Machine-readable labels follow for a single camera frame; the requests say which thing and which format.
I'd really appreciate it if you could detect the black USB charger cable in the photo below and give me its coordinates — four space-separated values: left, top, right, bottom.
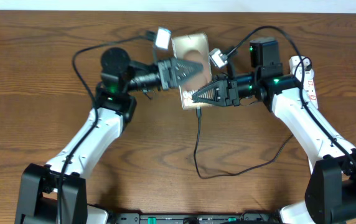
193 56 313 180

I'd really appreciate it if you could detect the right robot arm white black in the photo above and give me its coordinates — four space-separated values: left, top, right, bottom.
192 37 356 223

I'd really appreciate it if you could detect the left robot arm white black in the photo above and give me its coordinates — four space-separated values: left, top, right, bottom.
15 47 204 224

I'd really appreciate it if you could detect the white power strip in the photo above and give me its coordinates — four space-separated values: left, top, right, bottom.
289 56 318 108

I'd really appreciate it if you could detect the black left camera cable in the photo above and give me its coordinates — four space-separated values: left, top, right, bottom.
55 30 157 224

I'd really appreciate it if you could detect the black camera cable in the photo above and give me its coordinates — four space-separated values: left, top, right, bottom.
55 30 157 224
224 25 356 200

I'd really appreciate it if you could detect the black right camera cable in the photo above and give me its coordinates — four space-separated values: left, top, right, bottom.
224 25 356 200

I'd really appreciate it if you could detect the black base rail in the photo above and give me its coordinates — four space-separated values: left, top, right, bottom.
84 212 291 224

